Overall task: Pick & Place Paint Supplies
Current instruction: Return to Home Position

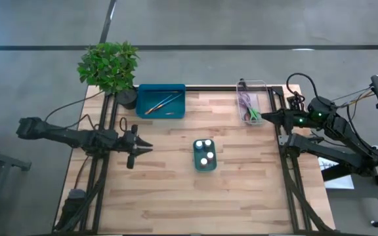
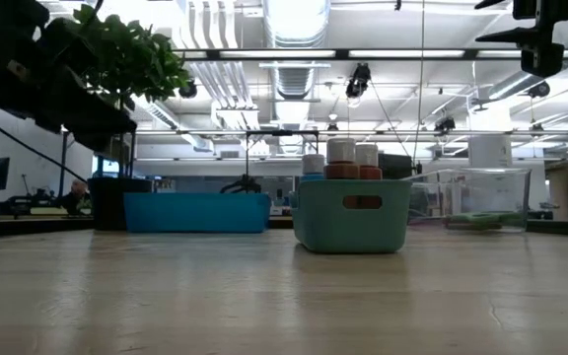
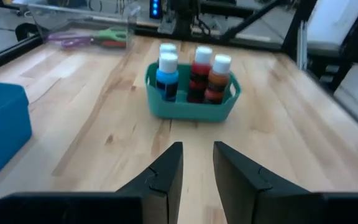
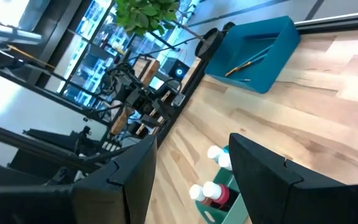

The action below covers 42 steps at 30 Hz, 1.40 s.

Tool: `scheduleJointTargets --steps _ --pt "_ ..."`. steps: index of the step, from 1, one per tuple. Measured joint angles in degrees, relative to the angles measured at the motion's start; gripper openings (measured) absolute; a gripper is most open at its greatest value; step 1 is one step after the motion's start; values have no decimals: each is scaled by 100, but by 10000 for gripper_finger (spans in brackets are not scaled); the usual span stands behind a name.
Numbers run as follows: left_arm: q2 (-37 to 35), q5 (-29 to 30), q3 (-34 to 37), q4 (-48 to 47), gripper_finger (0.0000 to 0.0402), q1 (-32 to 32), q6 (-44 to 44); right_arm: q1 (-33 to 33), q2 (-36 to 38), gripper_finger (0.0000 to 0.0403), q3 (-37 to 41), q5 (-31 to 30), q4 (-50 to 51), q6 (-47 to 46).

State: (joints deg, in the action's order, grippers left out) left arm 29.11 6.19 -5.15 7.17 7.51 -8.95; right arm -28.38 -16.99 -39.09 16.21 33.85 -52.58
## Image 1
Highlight green scissors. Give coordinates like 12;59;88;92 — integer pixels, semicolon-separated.
243;106;263;123

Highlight black side table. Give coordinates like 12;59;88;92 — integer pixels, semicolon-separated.
0;140;32;236

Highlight small teal basket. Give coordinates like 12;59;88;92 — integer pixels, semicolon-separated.
193;138;218;172

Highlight right arm wire bundle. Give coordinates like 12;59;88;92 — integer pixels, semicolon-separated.
331;85;375;109

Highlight left arm base cable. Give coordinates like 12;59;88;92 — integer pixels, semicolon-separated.
43;90;106;123

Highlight white paper sheet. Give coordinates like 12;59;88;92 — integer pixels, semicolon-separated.
318;156;356;190

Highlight clear plastic container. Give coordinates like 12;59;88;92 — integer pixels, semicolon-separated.
234;79;273;127

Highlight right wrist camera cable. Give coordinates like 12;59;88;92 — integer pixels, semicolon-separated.
285;72;318;111

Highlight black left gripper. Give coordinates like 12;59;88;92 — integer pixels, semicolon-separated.
116;124;154;170

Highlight blue rectangular bin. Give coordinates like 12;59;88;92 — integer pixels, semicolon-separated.
135;83;187;119

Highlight green potted plant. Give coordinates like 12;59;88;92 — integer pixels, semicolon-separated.
76;40;140;111

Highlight black aluminium table frame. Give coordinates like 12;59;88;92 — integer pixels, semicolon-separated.
52;85;334;235

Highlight purple scissors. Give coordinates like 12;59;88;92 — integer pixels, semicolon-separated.
238;92;259;111

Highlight black cable bundle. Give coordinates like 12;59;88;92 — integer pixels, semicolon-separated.
54;188;87;232

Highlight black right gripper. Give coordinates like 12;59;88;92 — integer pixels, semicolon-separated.
261;109;313;133

